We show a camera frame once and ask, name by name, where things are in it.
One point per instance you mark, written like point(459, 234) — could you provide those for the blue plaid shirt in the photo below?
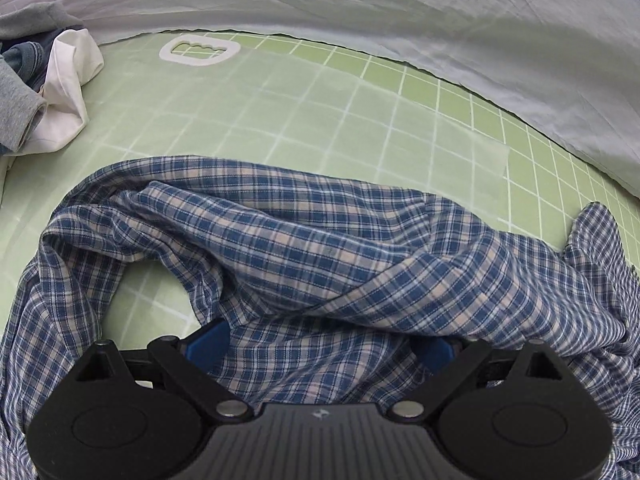
point(325, 260)

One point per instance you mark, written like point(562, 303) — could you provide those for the white garment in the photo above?
point(65, 110)

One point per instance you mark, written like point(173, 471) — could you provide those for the grey carrot-print bed sheet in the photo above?
point(400, 10)

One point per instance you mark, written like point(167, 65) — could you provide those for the green grid mat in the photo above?
point(300, 110)

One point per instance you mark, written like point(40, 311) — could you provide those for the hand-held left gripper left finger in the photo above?
point(207, 347)

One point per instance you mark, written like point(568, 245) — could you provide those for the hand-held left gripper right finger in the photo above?
point(432, 357)

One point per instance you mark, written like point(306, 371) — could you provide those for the grey sweater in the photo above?
point(15, 105)

